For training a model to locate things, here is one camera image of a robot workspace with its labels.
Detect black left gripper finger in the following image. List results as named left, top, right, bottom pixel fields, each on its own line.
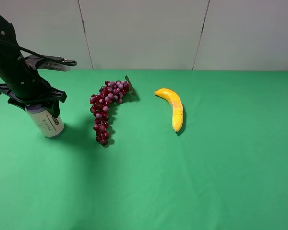
left=43, top=100, right=60, bottom=118

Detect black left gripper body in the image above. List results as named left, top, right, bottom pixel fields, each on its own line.
left=0, top=57, right=67, bottom=109

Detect purple white bag roll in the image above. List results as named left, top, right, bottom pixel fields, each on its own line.
left=25, top=105, right=64, bottom=138

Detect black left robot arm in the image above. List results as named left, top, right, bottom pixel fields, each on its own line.
left=0, top=15, right=76, bottom=118

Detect red grape bunch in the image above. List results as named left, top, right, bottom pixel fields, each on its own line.
left=89, top=76, right=136, bottom=146

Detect yellow banana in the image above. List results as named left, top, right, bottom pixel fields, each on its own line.
left=154, top=88, right=184, bottom=133

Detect green table cloth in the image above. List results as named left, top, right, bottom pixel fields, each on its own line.
left=0, top=70, right=288, bottom=230

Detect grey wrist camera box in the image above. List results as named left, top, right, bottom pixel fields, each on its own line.
left=25, top=55, right=70, bottom=72

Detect black cable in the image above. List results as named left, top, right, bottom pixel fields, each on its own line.
left=0, top=35, right=78, bottom=67

